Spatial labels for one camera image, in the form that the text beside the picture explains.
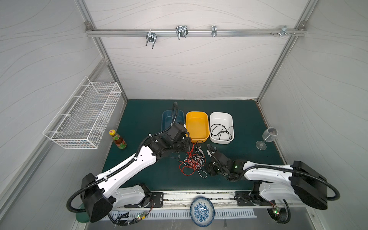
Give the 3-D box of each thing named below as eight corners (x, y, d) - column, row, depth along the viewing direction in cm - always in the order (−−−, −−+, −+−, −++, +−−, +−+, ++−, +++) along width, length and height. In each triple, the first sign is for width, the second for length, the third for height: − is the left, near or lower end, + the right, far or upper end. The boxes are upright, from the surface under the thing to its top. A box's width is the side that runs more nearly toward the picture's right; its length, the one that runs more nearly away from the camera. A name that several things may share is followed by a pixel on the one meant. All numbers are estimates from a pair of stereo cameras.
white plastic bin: (210, 143, 96) (211, 139, 92) (207, 116, 112) (208, 111, 107) (236, 144, 96) (239, 139, 92) (229, 116, 112) (231, 111, 107)
